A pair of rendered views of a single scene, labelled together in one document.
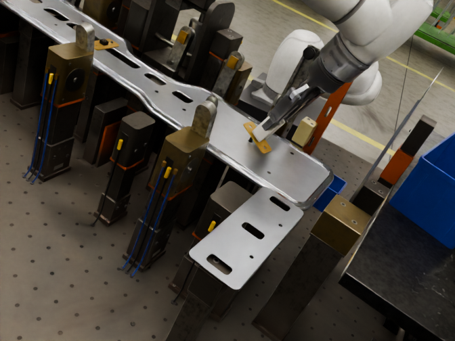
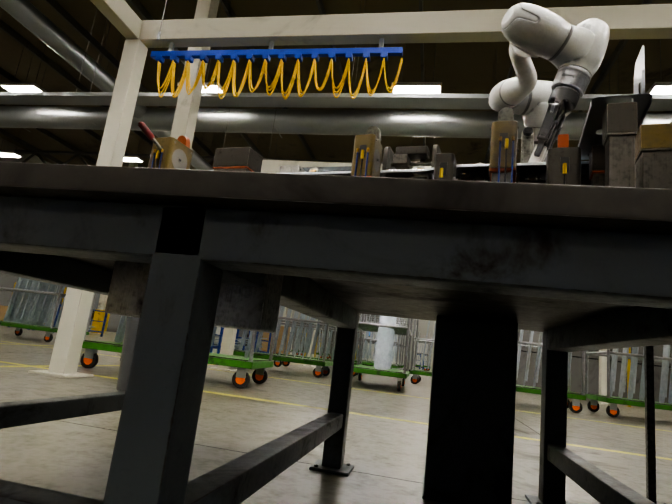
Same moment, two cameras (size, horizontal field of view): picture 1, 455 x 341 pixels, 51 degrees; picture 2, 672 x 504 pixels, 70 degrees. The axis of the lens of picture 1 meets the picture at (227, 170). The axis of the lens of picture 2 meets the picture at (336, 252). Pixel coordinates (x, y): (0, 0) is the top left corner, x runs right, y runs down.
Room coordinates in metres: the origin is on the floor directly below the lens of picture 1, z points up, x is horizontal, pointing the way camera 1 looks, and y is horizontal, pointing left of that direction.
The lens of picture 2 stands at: (-0.29, 0.40, 0.48)
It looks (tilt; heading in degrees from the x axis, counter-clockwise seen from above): 12 degrees up; 4
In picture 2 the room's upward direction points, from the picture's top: 7 degrees clockwise
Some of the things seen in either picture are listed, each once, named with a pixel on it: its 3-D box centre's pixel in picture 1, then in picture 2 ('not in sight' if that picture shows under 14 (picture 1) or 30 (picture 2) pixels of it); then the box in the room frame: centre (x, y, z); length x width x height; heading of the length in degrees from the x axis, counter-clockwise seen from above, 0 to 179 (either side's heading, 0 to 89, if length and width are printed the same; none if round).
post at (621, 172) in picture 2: (191, 319); (619, 180); (0.56, -0.05, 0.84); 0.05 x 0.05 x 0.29; 72
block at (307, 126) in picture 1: (279, 178); not in sight; (1.07, -0.13, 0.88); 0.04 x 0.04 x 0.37; 72
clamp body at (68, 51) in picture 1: (54, 117); (360, 200); (0.91, 0.42, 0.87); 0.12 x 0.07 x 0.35; 162
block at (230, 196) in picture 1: (206, 248); (562, 212); (0.75, -0.03, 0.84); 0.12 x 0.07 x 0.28; 162
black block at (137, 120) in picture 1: (119, 174); (441, 211); (0.85, 0.22, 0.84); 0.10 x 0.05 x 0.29; 162
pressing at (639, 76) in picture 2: (388, 145); (638, 113); (0.88, -0.27, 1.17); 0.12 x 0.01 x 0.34; 162
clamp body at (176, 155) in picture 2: not in sight; (160, 197); (1.10, 1.05, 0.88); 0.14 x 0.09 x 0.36; 162
